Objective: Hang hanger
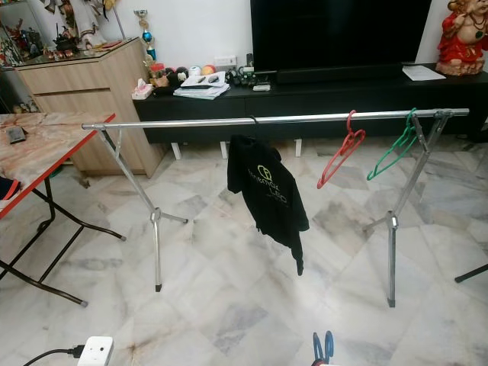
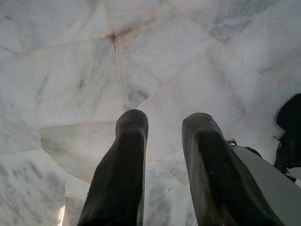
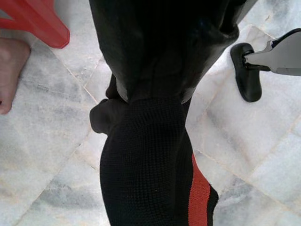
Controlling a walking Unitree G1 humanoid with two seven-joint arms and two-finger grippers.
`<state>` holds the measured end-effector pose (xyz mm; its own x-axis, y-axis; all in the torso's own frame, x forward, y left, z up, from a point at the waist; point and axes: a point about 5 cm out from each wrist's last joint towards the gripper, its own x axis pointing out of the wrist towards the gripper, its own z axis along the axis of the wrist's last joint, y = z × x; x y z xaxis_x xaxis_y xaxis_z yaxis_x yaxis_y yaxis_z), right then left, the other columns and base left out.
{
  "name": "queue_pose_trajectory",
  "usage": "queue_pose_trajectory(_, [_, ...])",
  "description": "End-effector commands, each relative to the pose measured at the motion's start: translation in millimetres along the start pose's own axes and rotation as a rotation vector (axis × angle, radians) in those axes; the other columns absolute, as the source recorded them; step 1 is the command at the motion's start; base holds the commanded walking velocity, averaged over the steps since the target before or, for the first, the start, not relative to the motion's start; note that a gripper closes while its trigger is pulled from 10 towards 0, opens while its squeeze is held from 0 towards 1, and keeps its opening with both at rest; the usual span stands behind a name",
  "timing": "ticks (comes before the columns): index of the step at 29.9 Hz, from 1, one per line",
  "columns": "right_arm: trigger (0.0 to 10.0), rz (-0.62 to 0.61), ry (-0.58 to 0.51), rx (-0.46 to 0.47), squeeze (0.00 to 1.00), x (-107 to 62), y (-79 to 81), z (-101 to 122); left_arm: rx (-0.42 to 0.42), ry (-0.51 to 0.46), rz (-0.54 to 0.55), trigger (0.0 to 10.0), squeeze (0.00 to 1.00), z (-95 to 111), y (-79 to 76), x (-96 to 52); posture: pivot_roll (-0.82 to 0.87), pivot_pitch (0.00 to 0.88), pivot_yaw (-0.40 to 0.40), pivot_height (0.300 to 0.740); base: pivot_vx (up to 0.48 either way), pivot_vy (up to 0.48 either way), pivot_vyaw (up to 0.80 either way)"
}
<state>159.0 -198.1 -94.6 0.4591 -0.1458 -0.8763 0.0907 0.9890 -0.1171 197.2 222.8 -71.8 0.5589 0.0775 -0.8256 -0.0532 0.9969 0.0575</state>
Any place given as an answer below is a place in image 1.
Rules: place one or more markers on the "light wooden cabinet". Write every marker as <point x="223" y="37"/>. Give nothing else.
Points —
<point x="84" y="91"/>

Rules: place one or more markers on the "red plastic hanger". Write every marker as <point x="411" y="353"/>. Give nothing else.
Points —
<point x="341" y="152"/>

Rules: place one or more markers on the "black hanger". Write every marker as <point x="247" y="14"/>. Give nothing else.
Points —
<point x="252" y="120"/>

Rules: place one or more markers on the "green plastic hanger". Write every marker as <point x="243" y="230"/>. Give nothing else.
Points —
<point x="395" y="150"/>

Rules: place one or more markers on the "white paper sheet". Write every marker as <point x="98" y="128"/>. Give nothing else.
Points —
<point x="424" y="73"/>

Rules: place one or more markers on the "navy jacket with red trim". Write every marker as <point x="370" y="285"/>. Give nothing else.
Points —
<point x="8" y="189"/>

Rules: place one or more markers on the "red-edged folding table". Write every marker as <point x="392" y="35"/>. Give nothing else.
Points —
<point x="46" y="141"/>

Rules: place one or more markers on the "red laughing Buddha statue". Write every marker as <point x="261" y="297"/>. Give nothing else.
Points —
<point x="461" y="40"/>

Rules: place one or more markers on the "white remote control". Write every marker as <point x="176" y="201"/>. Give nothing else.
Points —
<point x="262" y="88"/>

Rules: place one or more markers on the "red-lidded jar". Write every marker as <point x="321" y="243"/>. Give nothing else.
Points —
<point x="158" y="75"/>

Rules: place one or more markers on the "blue plastic hanger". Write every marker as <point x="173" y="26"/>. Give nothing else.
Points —
<point x="317" y="349"/>

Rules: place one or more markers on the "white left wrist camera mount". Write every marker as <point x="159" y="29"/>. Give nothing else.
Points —
<point x="95" y="351"/>

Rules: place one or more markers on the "orange ball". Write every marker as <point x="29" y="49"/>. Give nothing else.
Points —
<point x="208" y="70"/>

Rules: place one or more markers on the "silver metal clothes rack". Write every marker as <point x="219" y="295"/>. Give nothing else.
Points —
<point x="213" y="120"/>

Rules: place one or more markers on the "red flat tray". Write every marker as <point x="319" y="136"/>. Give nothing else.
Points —
<point x="110" y="45"/>

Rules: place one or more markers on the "stack of papers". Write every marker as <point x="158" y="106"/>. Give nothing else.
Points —
<point x="200" y="88"/>

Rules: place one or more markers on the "black folding chair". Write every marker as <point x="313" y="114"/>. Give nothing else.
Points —
<point x="471" y="273"/>

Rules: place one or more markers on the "black printed t-shirt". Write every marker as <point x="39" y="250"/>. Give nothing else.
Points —
<point x="271" y="187"/>

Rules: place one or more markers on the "gold and blue trophy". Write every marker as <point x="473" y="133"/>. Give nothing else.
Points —
<point x="145" y="36"/>

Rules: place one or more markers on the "pink tissue box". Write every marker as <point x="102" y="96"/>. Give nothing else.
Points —
<point x="142" y="91"/>

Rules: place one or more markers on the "black soundbar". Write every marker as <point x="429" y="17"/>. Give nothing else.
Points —
<point x="343" y="73"/>

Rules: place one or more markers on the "black television console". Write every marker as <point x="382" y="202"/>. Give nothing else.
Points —
<point x="313" y="101"/>

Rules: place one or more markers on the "black flat television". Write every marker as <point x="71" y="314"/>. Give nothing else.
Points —
<point x="343" y="34"/>

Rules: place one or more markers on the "dark wallet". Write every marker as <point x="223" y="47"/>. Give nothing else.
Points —
<point x="16" y="136"/>

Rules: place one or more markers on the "white wall socket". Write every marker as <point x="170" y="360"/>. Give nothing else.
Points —
<point x="225" y="62"/>

